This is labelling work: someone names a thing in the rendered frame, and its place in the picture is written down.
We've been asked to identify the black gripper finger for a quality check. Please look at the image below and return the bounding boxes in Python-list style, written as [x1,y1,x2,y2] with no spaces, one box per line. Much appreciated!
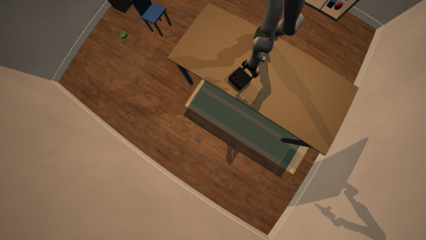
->
[242,59,248,70]
[250,70,259,79]

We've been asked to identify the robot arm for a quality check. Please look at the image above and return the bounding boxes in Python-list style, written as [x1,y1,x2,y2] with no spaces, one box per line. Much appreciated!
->
[248,0,305,68]

